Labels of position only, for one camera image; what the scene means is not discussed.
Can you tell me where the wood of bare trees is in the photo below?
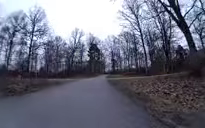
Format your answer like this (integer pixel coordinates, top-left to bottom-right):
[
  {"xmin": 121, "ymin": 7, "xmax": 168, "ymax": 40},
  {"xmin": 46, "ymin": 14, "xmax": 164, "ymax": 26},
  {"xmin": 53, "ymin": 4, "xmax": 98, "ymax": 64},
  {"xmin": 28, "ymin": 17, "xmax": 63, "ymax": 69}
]
[{"xmin": 0, "ymin": 0, "xmax": 205, "ymax": 80}]

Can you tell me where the grey asphalt path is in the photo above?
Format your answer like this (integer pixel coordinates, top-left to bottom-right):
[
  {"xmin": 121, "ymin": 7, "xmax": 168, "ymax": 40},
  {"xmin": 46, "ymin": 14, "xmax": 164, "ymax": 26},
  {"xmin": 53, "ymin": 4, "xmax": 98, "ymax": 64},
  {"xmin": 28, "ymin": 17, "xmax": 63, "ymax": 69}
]
[{"xmin": 0, "ymin": 74, "xmax": 158, "ymax": 128}]

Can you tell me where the leaf-covered grass verge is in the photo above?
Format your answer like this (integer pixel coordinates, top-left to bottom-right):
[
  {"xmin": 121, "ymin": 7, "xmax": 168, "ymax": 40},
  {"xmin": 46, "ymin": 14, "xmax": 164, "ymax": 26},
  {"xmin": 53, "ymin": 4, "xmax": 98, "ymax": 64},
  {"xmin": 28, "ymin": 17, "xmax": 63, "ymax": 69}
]
[
  {"xmin": 0, "ymin": 73, "xmax": 98, "ymax": 100},
  {"xmin": 106, "ymin": 65, "xmax": 205, "ymax": 128}
]

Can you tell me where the large bare tree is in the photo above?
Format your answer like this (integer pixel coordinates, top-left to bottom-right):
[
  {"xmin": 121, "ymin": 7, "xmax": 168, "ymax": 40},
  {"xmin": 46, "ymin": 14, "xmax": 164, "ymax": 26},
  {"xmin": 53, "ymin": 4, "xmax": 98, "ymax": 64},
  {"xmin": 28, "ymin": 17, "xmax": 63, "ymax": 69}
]
[{"xmin": 156, "ymin": 0, "xmax": 205, "ymax": 77}]

